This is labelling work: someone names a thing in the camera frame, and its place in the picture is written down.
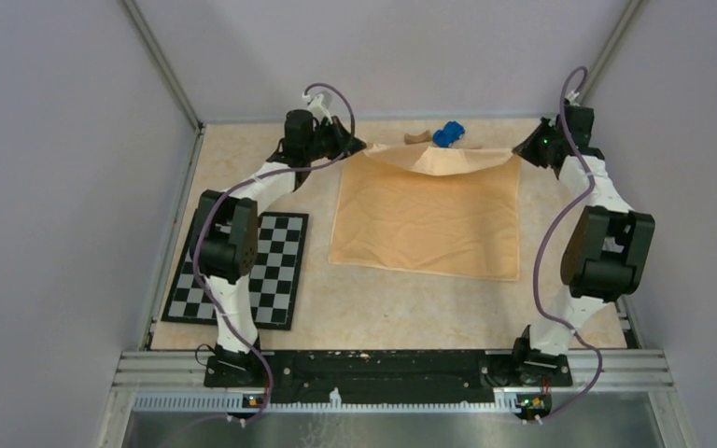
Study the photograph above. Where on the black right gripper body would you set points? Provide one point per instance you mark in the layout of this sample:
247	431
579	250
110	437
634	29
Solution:
556	138

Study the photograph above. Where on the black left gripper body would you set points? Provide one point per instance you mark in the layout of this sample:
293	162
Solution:
322	142

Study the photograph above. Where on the orange cloth napkin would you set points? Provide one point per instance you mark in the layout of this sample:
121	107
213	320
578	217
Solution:
425	209

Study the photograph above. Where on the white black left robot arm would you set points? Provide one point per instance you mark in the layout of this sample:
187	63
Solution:
226	227

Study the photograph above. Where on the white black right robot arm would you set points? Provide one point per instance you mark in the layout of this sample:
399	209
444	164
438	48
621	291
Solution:
606	253

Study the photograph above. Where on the small brown wooden piece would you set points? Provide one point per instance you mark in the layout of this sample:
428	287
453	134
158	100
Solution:
418	139

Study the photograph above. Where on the blue toy car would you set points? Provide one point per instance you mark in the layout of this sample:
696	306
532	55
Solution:
451	132

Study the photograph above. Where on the black white checkerboard mat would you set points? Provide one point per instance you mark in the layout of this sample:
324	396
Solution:
273	282

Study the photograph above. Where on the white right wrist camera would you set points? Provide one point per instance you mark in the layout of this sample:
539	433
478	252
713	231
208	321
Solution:
573	97

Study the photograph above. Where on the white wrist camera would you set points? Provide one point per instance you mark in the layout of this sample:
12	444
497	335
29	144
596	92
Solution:
573	97
318	105

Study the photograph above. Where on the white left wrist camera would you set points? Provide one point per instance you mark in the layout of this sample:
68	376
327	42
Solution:
318	105

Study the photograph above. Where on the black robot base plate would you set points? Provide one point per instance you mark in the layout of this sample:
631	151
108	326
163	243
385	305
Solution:
393	376

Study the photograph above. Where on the aluminium front frame rail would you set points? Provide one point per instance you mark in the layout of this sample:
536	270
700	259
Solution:
619	398

